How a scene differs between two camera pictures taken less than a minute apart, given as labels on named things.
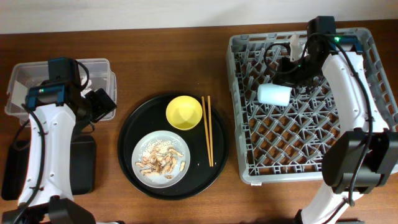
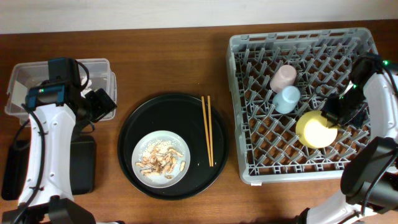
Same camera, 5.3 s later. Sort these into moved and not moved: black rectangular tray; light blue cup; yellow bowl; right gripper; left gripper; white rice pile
Moved: right gripper; yellow bowl; light blue cup
Not moved: black rectangular tray; left gripper; white rice pile
